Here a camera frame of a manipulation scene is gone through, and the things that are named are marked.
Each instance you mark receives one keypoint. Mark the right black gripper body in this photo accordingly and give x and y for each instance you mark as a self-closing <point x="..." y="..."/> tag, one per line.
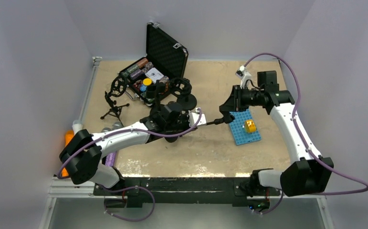
<point x="250" y="98"/>

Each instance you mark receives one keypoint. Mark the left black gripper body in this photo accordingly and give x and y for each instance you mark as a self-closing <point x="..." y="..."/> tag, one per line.
<point x="182" y="123"/>

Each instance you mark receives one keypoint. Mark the black shock mount round stand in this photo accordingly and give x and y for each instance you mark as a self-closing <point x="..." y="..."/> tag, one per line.
<point x="181" y="88"/>

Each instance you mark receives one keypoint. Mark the black round base clip stand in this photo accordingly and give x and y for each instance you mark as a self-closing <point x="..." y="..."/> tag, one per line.
<point x="153" y="93"/>

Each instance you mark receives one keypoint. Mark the black tripod shock mount stand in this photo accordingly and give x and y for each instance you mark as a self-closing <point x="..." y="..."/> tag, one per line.
<point x="117" y="89"/>

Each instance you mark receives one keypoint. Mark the purple glitter microphone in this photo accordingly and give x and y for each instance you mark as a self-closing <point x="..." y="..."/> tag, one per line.
<point x="111" y="159"/>

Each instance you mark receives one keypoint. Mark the white microphone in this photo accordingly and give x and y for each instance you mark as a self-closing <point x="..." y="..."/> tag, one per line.
<point x="77" y="126"/>

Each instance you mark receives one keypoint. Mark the orange microphone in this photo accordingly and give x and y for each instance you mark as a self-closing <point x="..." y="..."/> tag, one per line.
<point x="68" y="136"/>

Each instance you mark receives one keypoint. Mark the black microphone silver grille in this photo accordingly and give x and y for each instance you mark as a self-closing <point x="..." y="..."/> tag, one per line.
<point x="116" y="125"/>

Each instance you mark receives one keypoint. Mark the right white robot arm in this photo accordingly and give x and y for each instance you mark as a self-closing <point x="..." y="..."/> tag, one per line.
<point x="308" y="172"/>

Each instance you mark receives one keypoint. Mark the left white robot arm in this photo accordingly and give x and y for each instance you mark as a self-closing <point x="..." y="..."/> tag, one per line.
<point x="82" y="157"/>

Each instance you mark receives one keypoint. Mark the orange lego brick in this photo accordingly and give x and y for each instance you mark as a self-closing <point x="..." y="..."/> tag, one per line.
<point x="249" y="126"/>

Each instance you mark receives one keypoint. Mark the blue lego baseplate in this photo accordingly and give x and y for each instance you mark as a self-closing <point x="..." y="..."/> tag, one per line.
<point x="239" y="130"/>

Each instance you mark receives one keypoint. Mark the yellow round chip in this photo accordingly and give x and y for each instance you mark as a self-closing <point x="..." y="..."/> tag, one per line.
<point x="147" y="82"/>

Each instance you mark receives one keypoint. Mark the white card deck box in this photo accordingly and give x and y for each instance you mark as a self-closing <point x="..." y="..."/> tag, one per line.
<point x="154" y="74"/>

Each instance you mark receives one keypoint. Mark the black poker chip case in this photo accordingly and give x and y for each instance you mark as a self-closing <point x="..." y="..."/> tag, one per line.
<point x="164" y="53"/>

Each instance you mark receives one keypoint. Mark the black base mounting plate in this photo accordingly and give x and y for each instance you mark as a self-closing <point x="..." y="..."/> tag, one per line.
<point x="133" y="192"/>

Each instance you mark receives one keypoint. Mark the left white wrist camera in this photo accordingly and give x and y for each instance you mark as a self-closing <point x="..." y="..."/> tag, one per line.
<point x="197" y="118"/>

